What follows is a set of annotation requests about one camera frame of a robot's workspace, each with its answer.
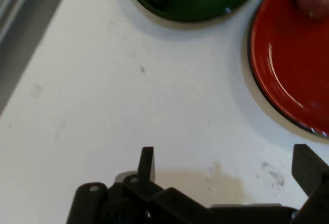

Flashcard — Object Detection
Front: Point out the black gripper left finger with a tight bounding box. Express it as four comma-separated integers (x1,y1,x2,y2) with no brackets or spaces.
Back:
66,146,209,224

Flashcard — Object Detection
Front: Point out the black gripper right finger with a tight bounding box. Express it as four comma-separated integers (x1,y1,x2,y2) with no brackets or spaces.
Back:
291,143,329,224

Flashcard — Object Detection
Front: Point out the red round plate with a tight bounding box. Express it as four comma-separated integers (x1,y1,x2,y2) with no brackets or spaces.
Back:
248,0,329,135

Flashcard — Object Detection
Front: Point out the grey metal rail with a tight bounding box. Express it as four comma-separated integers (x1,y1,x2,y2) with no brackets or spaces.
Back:
0,0,74,114

